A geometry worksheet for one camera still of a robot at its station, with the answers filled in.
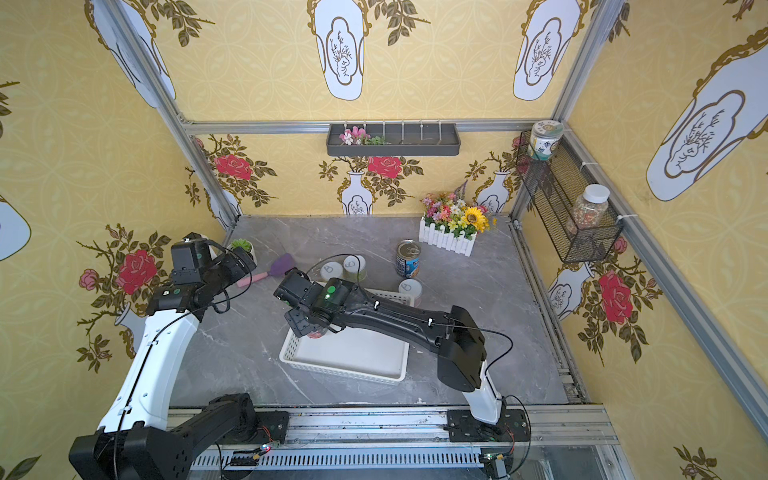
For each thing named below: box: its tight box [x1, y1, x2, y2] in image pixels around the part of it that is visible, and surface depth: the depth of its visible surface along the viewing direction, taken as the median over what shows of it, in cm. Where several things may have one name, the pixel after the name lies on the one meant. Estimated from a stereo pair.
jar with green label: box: [529, 119, 565, 161], surface depth 87 cm
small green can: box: [342, 254, 367, 283], surface depth 102 cm
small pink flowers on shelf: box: [339, 126, 386, 146], surface depth 89 cm
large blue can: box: [396, 239, 421, 278], surface depth 100 cm
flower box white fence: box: [418, 192, 490, 257], surface depth 102 cm
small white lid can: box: [398, 278, 423, 307], surface depth 95 cm
